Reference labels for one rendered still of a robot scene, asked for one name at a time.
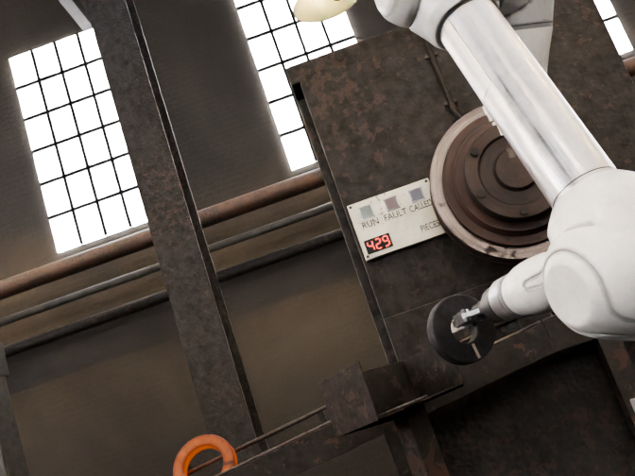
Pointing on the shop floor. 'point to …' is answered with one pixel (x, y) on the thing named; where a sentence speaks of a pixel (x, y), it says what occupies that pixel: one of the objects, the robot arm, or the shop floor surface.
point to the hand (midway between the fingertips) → (458, 322)
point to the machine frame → (586, 61)
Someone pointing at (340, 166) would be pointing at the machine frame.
